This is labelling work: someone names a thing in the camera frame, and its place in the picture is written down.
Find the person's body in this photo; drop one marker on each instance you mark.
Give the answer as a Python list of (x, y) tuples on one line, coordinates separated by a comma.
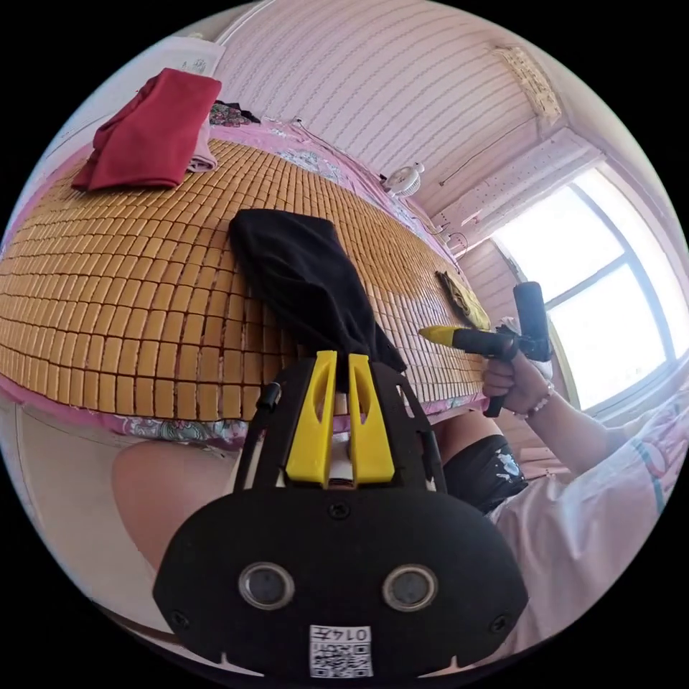
[(592, 538)]

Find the white pillow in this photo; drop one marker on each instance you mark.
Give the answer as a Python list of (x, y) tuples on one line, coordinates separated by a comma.
[(196, 56)]

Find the black long sleeve shirt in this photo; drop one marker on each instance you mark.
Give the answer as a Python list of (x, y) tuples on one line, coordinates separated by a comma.
[(301, 269)]

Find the window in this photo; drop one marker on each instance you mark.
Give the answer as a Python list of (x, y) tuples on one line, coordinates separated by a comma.
[(608, 301)]

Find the bed with woven mat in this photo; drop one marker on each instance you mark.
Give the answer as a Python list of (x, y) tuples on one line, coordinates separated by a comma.
[(118, 290)]

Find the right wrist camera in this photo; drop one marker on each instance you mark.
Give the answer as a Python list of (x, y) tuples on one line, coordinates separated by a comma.
[(530, 317)]

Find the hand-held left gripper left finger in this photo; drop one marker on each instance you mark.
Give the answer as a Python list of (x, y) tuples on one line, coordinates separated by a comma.
[(312, 430)]

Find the yellow and dark cloth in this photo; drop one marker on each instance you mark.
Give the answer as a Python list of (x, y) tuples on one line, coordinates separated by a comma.
[(467, 301)]

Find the pile of clothes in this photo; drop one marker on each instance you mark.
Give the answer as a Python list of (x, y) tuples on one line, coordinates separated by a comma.
[(151, 129)]

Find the person's right forearm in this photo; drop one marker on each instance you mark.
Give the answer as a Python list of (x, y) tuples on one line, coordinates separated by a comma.
[(581, 430)]

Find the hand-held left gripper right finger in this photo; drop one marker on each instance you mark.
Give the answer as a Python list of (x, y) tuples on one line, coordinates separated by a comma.
[(371, 441)]

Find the white fan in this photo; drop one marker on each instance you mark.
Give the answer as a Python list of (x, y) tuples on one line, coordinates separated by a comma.
[(405, 181)]

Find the dark floral cloth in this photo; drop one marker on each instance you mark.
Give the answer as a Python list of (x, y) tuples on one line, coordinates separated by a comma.
[(230, 114)]

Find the person's right hand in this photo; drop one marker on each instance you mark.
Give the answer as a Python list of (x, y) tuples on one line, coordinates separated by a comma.
[(519, 385)]

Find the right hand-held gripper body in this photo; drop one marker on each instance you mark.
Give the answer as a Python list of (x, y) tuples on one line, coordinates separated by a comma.
[(482, 342)]

